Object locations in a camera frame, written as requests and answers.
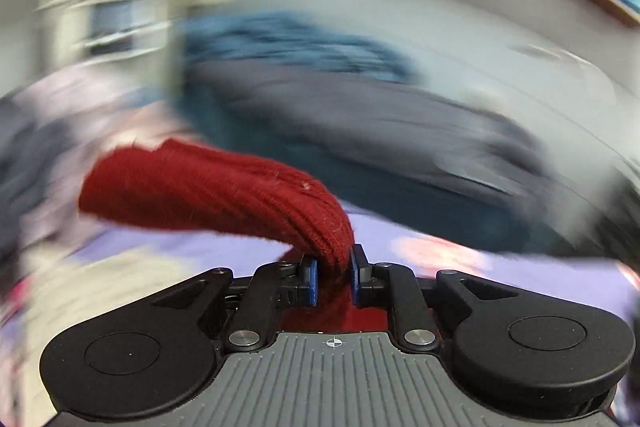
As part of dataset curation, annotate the cream polka dot garment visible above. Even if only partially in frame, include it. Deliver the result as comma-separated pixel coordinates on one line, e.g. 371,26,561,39
18,247,194,426

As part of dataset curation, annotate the purple floral bed sheet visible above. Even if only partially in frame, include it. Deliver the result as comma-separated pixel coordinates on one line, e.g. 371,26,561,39
0,85,640,427

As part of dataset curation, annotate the red knit cardigan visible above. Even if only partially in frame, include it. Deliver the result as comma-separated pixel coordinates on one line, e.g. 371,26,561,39
78,140,387,333

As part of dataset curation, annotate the grey blanket on bed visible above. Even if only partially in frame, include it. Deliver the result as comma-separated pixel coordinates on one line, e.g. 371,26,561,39
183,60,568,220

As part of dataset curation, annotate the pink striped clothes pile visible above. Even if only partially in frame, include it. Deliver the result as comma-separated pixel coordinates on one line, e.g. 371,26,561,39
1,65,196,256

